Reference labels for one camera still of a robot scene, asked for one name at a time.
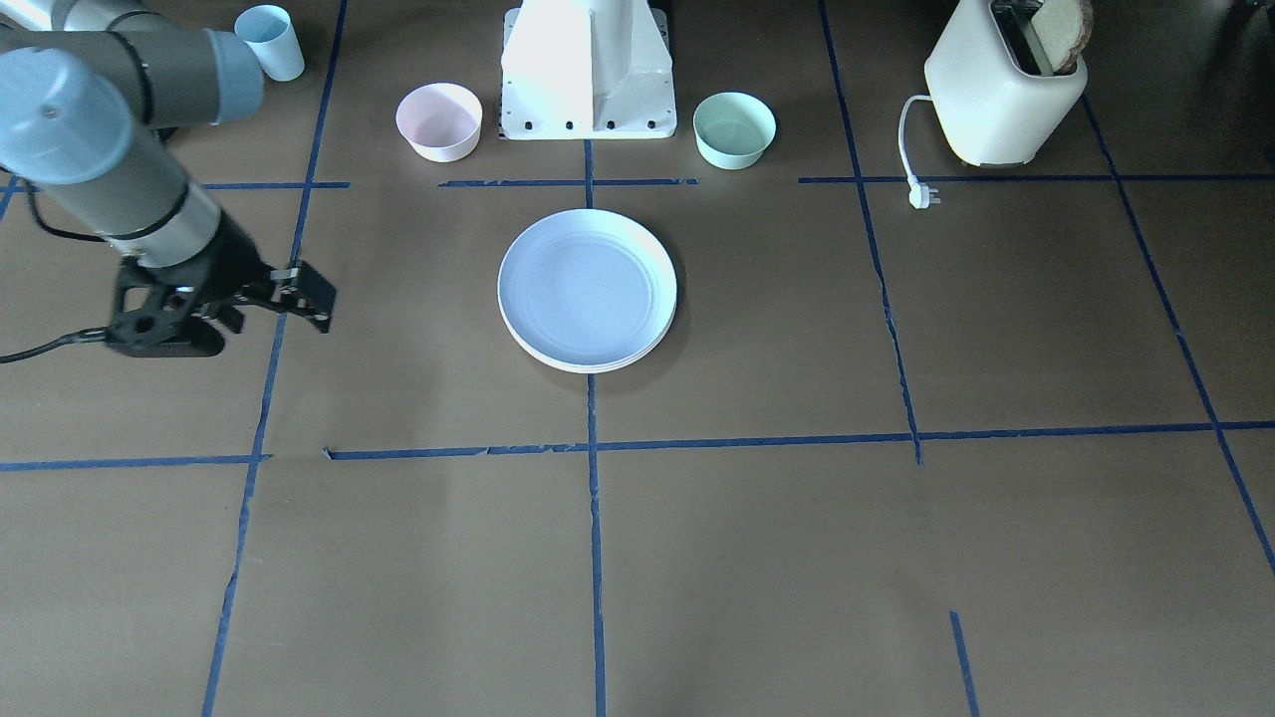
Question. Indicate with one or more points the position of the bread slice in toaster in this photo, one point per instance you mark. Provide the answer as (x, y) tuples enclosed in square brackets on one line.
[(1064, 29)]

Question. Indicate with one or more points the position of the light blue plate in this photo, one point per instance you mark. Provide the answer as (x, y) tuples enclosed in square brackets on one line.
[(587, 266)]

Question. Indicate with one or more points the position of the light blue cup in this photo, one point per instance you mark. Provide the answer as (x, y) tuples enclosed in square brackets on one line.
[(269, 32)]

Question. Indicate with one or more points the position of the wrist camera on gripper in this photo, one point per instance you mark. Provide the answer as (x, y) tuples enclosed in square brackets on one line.
[(157, 313)]

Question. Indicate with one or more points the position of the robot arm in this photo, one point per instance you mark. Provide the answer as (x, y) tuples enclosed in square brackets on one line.
[(87, 87)]

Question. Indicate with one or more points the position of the pink bowl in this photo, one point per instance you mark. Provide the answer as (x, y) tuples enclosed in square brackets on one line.
[(441, 122)]

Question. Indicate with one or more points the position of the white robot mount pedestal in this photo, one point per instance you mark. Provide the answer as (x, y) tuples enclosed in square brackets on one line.
[(587, 70)]

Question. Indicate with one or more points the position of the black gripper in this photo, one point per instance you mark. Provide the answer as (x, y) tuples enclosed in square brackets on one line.
[(227, 257)]

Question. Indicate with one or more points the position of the cream white plate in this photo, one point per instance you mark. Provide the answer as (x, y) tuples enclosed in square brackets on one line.
[(586, 347)]

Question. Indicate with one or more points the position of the cream toaster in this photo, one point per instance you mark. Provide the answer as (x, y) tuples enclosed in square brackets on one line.
[(995, 97)]

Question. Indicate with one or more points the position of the green bowl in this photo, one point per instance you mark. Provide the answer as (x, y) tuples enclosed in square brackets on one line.
[(733, 130)]

